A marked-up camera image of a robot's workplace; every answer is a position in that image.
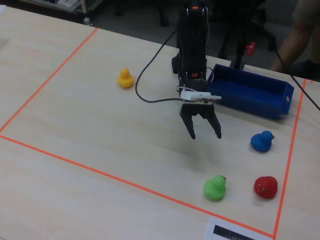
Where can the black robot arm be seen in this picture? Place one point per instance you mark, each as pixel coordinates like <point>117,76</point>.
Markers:
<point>192,50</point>

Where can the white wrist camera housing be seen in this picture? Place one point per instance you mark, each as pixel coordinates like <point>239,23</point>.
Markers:
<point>197,96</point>

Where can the orange tape border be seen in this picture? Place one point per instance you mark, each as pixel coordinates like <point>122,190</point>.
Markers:
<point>291,150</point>

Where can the green rubber duck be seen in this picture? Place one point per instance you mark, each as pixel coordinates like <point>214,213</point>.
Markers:
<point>214,188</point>

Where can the yellow rubber duck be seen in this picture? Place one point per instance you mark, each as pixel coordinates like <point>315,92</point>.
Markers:
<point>125,80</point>

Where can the blue plastic box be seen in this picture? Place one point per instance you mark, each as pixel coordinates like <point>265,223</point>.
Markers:
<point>250,105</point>

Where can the small clear bottle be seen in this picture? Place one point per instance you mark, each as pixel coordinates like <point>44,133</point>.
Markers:
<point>88,22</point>

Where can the storage shelf with items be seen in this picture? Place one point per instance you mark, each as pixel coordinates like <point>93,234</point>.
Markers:
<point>75,6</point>

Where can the blue rubber duck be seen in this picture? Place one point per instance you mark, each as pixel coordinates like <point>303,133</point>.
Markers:
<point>261,142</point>

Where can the white paper with black bar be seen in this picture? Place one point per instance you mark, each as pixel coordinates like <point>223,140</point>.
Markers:
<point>220,230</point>

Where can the person in khaki shorts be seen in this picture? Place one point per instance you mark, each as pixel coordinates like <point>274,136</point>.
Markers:
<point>292,42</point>

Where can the red rubber duck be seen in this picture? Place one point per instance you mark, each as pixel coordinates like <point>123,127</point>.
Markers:
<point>265,188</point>

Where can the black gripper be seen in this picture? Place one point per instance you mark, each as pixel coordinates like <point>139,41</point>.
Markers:
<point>196,110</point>

